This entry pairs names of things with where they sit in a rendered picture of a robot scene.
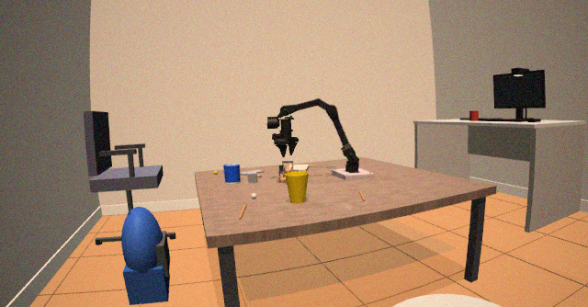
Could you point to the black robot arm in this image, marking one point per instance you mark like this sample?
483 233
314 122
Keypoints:
352 164

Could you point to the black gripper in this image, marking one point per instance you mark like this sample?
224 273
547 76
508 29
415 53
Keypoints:
286 139

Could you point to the yellow cup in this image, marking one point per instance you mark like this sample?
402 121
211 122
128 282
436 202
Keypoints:
297 186

